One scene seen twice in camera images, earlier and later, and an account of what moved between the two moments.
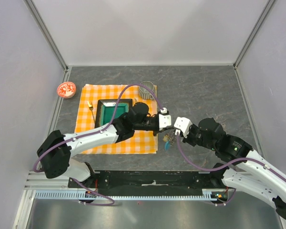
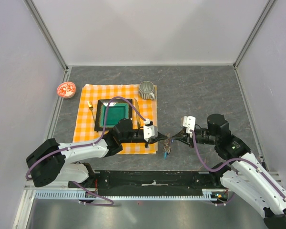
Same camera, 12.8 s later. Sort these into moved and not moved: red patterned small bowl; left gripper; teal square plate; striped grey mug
Moved: left gripper
Not moved: teal square plate; striped grey mug; red patterned small bowl
